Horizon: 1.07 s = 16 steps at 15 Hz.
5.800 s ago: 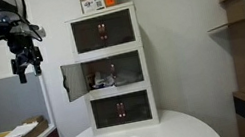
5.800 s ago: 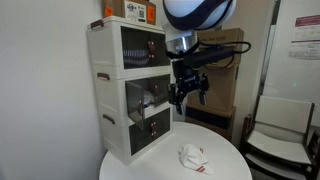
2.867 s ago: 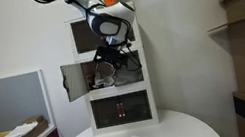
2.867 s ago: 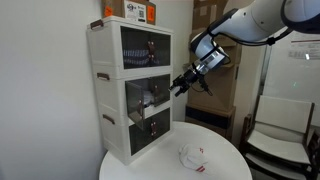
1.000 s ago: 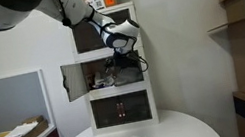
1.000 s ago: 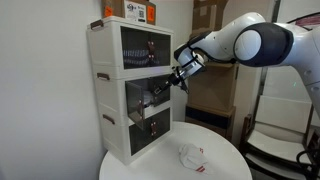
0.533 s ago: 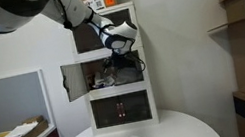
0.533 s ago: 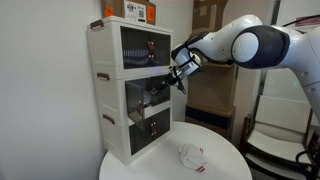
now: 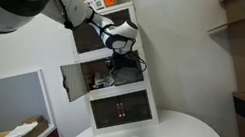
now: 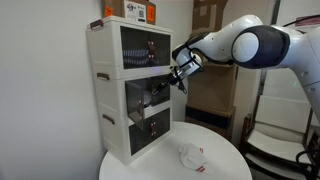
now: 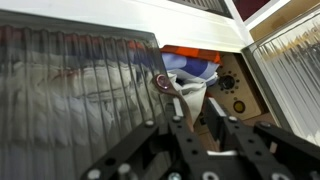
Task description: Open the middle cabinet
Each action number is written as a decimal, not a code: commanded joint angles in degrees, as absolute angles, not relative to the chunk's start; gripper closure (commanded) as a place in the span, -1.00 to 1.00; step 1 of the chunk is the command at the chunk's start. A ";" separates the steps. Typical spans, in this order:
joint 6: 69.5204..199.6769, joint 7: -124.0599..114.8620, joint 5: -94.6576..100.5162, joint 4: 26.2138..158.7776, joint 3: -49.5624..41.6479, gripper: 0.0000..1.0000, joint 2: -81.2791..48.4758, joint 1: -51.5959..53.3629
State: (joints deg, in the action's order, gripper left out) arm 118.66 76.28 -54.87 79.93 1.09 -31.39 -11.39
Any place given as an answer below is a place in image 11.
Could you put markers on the orange folded item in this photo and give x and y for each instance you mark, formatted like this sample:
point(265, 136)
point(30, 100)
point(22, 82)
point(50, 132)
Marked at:
point(190, 52)

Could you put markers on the smoked ribbed cabinet door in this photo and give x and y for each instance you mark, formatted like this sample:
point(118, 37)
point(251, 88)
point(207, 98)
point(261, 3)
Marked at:
point(293, 76)
point(203, 5)
point(73, 100)

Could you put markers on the white crumpled cloth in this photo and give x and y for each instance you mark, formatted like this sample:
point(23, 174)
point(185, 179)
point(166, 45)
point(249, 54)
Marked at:
point(193, 95)

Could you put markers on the blue white checked cloth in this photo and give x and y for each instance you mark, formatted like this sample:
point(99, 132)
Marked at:
point(190, 66)

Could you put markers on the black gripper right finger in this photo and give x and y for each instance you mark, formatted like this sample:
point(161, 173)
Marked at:
point(246, 150)

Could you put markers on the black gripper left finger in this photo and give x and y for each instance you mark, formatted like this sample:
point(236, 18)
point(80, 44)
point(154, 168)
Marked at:
point(190, 146)

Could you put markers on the white desk with maroon front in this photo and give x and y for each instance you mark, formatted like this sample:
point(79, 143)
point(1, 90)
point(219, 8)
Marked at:
point(250, 8)

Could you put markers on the white three-tier cabinet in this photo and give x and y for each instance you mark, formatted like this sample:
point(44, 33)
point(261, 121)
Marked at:
point(150, 23)

